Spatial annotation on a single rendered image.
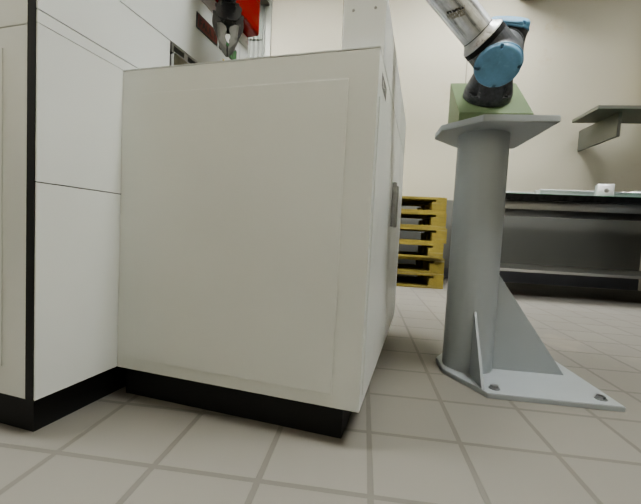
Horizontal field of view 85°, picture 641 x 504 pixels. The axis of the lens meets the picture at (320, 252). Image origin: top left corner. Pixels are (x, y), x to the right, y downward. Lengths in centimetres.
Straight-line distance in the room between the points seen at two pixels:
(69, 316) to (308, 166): 61
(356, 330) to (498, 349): 73
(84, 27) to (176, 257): 53
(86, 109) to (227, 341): 60
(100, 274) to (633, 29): 539
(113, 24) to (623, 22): 510
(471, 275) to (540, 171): 354
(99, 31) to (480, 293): 124
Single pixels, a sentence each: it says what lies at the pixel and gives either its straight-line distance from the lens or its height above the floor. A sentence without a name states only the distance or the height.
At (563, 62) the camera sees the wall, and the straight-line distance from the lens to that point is 510.
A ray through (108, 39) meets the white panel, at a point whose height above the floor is 87.
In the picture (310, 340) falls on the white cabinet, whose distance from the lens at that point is 77.
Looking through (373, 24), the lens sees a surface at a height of 90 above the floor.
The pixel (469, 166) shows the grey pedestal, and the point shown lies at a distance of 127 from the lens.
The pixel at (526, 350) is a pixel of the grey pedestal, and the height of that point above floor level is 9.
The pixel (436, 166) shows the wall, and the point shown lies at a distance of 438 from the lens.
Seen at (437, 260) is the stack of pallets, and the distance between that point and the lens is 334.
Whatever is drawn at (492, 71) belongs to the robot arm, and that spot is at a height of 90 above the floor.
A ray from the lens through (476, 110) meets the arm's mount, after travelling 130.
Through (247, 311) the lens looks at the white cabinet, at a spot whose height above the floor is 26.
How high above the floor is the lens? 45
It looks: 3 degrees down
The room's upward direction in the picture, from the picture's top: 3 degrees clockwise
